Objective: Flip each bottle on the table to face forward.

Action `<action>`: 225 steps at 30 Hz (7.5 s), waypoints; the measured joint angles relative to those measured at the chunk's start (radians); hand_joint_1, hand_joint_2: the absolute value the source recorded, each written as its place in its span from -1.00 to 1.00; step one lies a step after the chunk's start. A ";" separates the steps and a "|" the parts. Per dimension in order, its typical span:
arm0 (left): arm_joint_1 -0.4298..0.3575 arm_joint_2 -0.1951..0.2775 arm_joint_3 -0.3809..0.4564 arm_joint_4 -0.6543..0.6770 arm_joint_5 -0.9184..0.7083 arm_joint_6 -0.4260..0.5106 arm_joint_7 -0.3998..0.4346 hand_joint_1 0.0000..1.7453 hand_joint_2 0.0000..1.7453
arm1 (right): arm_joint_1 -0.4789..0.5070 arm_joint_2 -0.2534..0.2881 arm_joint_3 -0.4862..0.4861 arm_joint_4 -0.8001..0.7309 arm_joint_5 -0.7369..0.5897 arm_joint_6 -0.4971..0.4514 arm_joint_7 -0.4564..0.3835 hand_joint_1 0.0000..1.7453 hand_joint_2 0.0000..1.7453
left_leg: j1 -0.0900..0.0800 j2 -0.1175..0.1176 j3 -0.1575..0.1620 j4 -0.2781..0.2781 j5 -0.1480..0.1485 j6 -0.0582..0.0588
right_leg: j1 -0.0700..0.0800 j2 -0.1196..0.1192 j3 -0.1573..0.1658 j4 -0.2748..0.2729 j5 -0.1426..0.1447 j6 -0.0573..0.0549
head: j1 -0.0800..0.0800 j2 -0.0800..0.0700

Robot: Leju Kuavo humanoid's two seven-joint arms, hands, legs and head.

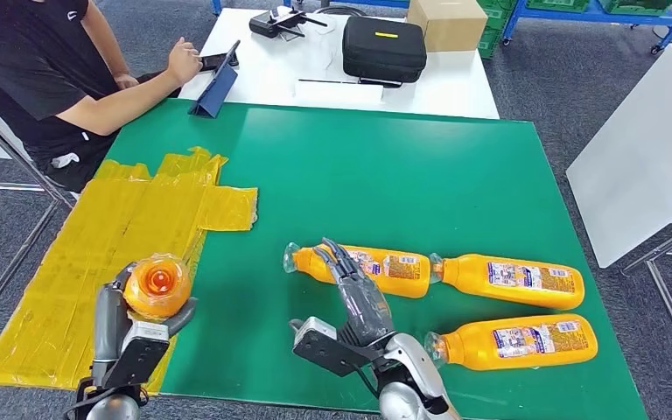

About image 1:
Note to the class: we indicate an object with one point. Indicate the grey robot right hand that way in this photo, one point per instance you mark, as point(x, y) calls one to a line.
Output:
point(365, 307)

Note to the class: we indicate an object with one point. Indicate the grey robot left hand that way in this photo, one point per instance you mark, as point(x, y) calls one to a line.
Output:
point(106, 324)

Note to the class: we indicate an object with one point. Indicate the orange bottle with clear cap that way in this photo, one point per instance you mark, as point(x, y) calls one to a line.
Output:
point(469, 278)
point(405, 278)
point(475, 348)
point(156, 287)

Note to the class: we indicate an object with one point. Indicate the person's left forearm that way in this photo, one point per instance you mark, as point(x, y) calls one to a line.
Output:
point(110, 55)

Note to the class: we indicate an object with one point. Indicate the person's right forearm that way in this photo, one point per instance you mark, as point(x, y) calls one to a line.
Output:
point(127, 103)

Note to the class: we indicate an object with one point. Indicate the thin black rod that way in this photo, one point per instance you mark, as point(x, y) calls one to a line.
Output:
point(382, 82)

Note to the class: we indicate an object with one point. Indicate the person's left hand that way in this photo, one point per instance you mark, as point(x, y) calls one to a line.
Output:
point(125, 81)

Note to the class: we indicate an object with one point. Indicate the person's hand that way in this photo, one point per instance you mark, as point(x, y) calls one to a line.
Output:
point(183, 61)
point(125, 81)

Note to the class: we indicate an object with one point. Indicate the black zip carry case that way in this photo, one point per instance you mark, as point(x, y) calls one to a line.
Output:
point(383, 53)

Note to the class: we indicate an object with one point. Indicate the tablet in blue case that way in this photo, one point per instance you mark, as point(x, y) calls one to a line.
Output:
point(214, 93)

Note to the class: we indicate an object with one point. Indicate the person's right hand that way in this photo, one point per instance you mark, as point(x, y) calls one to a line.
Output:
point(183, 61)

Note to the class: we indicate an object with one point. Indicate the person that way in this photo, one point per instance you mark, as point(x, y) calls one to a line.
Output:
point(23, 58)

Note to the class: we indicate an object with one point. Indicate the black smartphone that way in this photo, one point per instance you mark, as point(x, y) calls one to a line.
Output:
point(214, 60)

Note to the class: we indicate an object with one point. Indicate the brown cardboard box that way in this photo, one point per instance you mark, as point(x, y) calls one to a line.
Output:
point(449, 26)

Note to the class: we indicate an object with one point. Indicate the black remote controller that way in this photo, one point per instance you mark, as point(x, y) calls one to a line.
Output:
point(269, 24)

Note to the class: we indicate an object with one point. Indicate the green crate stack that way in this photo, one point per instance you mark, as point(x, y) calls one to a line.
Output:
point(495, 29)

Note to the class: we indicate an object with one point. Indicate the white side table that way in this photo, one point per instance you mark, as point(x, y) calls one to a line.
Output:
point(649, 151)

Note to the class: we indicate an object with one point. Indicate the blue wheeled rack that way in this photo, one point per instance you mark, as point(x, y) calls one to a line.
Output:
point(602, 15)

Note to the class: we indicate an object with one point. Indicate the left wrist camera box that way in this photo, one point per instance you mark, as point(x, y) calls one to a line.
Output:
point(139, 353)

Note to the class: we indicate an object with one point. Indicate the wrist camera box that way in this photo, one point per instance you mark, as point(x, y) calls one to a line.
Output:
point(139, 353)
point(321, 345)

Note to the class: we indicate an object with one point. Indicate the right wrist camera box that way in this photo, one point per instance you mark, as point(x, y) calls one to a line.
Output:
point(321, 345)

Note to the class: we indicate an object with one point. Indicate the steel leg frame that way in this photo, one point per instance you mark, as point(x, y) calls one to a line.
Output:
point(0, 186)

